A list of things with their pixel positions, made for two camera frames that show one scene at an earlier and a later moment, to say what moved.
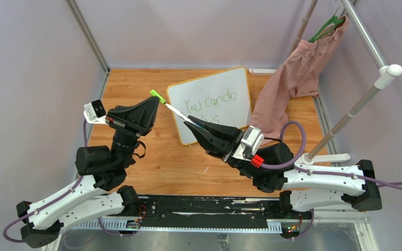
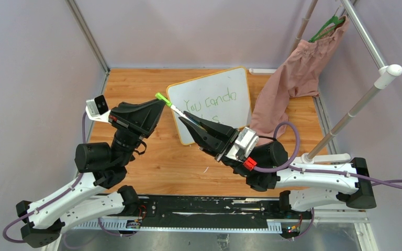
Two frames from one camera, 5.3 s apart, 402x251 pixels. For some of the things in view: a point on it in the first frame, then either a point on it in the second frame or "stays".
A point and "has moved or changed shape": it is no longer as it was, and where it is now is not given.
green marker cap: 155,93 has moved or changed shape
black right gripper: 212,144 stays
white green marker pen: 183,116 stays
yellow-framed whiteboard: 221,97 stays
